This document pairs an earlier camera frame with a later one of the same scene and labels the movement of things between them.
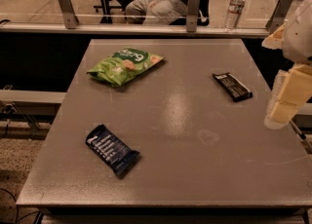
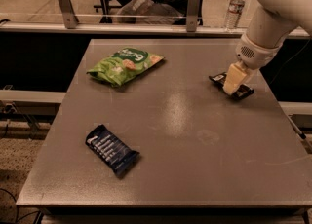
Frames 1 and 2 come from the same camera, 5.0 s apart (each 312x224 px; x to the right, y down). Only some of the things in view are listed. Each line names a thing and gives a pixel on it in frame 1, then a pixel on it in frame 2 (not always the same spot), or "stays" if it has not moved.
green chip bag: x=124 y=64 stays
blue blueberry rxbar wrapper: x=115 y=153 stays
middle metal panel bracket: x=193 y=9 stays
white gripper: x=299 y=39 to x=253 y=55
